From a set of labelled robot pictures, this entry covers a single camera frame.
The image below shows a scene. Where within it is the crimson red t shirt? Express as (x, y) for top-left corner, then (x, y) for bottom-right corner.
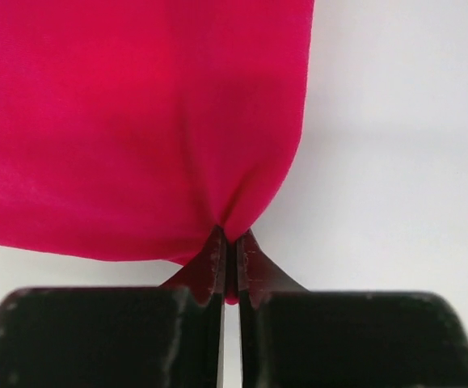
(0, 0), (315, 305)

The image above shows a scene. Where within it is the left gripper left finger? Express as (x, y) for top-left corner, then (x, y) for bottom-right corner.
(162, 227), (228, 387)

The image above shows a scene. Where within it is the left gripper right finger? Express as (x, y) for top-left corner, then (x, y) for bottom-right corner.
(235, 230), (306, 388)

